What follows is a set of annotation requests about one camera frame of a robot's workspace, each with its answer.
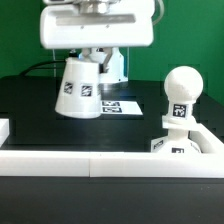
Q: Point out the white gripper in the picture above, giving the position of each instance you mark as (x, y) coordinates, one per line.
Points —
(96, 24)

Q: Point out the white lamp shade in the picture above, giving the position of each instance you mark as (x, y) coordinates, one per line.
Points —
(79, 95)

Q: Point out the white lamp bulb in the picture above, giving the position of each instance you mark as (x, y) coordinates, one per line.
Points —
(183, 85)

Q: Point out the white lamp base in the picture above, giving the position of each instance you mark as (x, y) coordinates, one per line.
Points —
(177, 139)

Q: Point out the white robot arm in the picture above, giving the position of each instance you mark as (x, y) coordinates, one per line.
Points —
(116, 72)

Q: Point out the white marker sheet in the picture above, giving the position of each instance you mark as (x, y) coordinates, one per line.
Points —
(120, 107)

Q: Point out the white front fence bar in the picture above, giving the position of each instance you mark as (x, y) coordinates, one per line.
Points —
(110, 164)

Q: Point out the white fence bar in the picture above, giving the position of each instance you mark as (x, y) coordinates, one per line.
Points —
(206, 140)
(110, 164)
(4, 130)

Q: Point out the white left fence bar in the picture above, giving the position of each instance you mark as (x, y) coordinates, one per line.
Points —
(4, 130)

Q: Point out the white right fence bar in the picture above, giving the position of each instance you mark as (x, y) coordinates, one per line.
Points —
(206, 140)

